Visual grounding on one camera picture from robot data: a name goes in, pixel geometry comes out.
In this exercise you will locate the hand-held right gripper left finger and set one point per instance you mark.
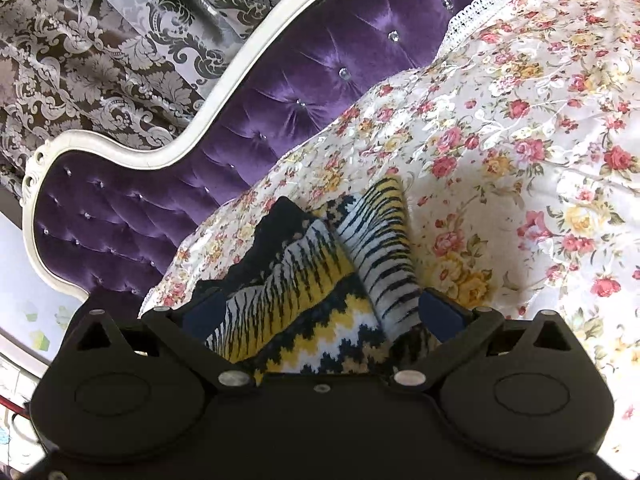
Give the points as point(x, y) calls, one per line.
point(200, 310)

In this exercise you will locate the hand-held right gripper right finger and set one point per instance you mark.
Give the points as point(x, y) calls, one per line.
point(442, 312)

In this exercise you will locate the yellow navy white patterned sweater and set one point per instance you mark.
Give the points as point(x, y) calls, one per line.
point(300, 280)

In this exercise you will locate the floral bedspread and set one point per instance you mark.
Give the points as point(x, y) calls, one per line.
point(550, 110)

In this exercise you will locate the brown silver damask curtain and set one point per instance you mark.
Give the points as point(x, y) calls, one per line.
point(65, 75)

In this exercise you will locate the purple tufted headboard white frame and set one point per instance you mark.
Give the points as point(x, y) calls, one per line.
point(300, 85)

